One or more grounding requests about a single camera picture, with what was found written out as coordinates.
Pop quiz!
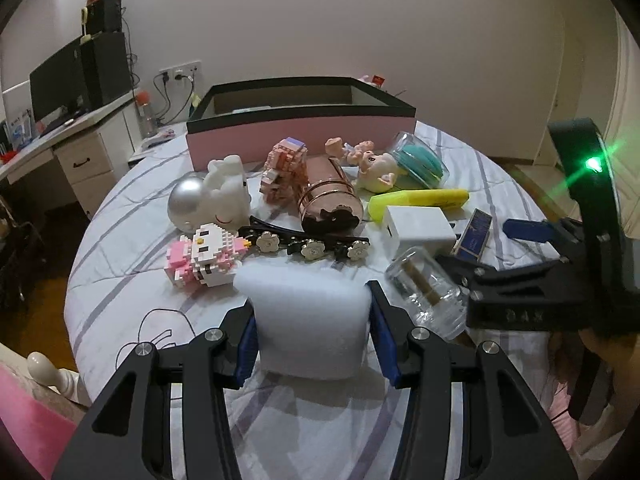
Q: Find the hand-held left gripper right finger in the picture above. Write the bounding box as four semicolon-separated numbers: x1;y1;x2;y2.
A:
365;280;581;480

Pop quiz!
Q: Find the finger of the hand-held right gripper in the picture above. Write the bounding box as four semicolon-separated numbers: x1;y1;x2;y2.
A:
502;217;571;247
435;254;571;291

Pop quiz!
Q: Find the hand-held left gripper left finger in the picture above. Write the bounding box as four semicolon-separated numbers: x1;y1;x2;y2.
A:
52;305;258;480

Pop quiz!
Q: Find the white foam block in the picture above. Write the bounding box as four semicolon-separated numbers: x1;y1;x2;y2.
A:
234;262;373;381

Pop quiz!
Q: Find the rose gold cylindrical tin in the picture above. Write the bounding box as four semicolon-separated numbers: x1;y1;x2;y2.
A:
300;156;363;236

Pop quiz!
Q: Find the pale doll figurine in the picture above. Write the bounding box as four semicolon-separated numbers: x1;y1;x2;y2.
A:
325;137;401;195

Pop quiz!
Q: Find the pink box with black rim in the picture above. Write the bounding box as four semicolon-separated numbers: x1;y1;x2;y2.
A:
186;77;417;173

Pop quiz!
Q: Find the small blue and gold box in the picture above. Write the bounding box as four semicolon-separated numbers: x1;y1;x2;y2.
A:
452;208;493;263

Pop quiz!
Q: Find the clear glass bottle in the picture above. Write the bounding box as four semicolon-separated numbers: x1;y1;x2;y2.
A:
385;246;471;341

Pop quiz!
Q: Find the white charger block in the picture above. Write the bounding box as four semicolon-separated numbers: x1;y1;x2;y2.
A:
382;205;458;261

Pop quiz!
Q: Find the pink and white brick cat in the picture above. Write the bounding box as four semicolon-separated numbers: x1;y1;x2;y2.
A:
165;223;251;288

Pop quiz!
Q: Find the yellow highlighter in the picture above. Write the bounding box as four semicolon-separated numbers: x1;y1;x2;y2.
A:
368;188;471;222

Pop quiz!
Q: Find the black hair clip with flowers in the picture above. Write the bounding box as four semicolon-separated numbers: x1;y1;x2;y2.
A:
237;215;371;262

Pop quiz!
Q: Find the person's pink clothing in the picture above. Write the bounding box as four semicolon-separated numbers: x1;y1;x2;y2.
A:
545;330;640;461

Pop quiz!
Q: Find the glass jar with teal contents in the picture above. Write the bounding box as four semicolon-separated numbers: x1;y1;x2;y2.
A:
387;131;446;191

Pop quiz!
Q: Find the white door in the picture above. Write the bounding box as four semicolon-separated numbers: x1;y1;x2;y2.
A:
530;10;640;171

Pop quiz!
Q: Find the striped white bed sheet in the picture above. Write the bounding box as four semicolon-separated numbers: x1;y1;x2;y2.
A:
65;120;586;480

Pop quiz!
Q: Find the silver ball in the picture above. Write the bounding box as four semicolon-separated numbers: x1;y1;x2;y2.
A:
168;175;221;233

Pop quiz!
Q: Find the white rabbit figure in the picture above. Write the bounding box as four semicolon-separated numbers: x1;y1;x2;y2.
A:
206;155;251;226

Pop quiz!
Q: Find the white bedpost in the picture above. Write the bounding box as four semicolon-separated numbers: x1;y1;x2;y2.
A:
27;351;91;408

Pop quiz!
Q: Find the pink brick-built figure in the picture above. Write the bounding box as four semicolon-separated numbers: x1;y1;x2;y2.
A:
259;137;308;204

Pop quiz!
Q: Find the white desk with drawers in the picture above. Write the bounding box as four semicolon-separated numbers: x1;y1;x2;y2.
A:
0;87;141;221

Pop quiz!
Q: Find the bottle with orange cap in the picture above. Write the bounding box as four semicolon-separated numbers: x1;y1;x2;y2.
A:
136;91;158;138

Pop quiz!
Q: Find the black computer monitor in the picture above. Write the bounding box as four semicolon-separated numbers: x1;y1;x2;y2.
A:
29;36;88;123

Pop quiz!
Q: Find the small black box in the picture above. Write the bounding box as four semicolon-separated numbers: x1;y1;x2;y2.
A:
87;0;123;36

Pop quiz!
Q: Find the pink bed frame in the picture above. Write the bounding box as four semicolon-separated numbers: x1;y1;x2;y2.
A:
0;360;87;480

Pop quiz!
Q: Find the white wall socket strip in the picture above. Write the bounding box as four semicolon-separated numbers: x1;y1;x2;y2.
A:
159;61;202;83

